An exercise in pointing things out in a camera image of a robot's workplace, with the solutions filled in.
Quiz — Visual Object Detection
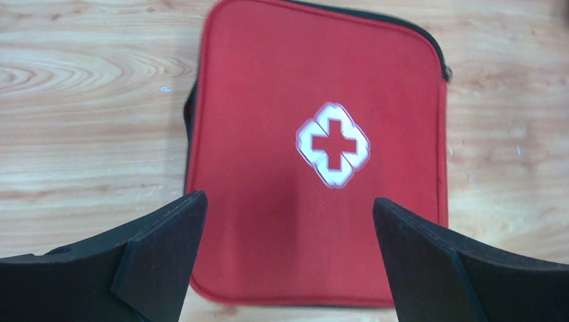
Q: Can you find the red black medicine kit case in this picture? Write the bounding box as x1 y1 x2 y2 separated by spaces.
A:
185 1 452 308

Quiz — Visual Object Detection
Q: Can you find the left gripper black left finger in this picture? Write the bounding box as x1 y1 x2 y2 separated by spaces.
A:
1 191 208 321

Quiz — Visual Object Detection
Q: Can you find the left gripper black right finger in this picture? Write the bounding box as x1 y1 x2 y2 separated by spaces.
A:
373 197 568 322

